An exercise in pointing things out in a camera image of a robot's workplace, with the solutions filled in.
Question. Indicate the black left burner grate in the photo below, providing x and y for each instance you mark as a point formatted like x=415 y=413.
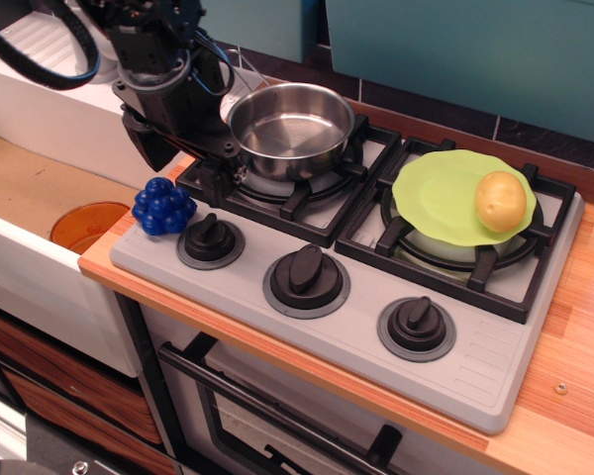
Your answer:
x=316 y=209

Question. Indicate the black left stove knob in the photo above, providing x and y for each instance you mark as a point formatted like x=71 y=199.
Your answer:
x=210 y=244

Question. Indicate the blue toy blueberry cluster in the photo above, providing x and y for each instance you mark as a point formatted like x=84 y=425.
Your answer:
x=162 y=208

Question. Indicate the green plastic plate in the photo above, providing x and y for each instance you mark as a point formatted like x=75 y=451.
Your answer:
x=435 y=193

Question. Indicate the grey toy stove top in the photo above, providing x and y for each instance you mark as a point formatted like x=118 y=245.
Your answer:
x=477 y=382

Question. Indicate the teal wall cabinet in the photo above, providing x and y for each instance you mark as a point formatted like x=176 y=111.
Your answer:
x=528 y=61

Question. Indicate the oven door with handle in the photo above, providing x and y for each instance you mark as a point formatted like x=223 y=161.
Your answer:
x=267 y=437

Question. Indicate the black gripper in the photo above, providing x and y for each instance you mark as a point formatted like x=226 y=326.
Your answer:
x=171 y=104

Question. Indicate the black burner grate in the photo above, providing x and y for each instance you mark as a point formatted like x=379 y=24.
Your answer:
x=504 y=279
x=316 y=209

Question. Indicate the black middle stove knob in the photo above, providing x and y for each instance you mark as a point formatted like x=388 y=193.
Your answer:
x=306 y=284

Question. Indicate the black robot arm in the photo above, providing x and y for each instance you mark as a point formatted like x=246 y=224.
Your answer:
x=153 y=26

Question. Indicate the stainless steel pot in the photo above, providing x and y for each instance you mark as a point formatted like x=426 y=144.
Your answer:
x=292 y=131

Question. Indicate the grey toy faucet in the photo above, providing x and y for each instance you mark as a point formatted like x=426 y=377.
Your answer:
x=108 y=65

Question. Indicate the yellow toy potato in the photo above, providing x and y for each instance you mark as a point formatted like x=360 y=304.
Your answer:
x=500 y=201

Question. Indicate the black right burner grate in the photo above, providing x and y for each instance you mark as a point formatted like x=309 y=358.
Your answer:
x=504 y=279

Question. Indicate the black stove knob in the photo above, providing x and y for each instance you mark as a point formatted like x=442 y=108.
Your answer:
x=306 y=284
x=416 y=329
x=210 y=244

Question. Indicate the black right stove knob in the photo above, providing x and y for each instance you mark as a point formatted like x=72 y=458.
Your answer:
x=416 y=329

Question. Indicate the wooden drawer front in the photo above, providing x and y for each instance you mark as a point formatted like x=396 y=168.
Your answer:
x=74 y=392

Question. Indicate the white toy sink unit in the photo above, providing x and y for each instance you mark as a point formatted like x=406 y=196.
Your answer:
x=59 y=151

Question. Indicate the orange plastic bowl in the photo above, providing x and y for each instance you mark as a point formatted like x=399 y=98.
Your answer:
x=79 y=228

